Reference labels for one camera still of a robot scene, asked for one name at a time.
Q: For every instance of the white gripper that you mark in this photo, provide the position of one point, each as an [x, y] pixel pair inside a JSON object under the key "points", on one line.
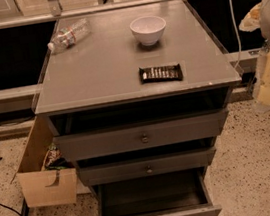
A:
{"points": [[261, 93]]}

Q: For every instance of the grey drawer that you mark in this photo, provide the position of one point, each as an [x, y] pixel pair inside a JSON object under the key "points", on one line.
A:
{"points": [[139, 168], [181, 193], [110, 142]]}

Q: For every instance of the grey drawer cabinet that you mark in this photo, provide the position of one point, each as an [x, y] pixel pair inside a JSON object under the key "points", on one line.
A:
{"points": [[96, 86]]}

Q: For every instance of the dark chocolate bar wrapper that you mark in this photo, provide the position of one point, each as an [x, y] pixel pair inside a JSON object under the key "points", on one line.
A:
{"points": [[161, 74]]}

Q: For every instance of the white bowl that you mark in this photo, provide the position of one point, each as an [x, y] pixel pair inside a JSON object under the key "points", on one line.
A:
{"points": [[148, 30]]}

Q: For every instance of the clear plastic water bottle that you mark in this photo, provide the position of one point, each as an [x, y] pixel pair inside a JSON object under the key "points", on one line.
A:
{"points": [[66, 37]]}

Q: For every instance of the snack bag in box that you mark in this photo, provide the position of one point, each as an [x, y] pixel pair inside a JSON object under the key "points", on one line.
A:
{"points": [[53, 159]]}

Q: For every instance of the cardboard box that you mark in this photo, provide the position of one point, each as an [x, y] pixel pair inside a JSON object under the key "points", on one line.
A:
{"points": [[42, 187]]}

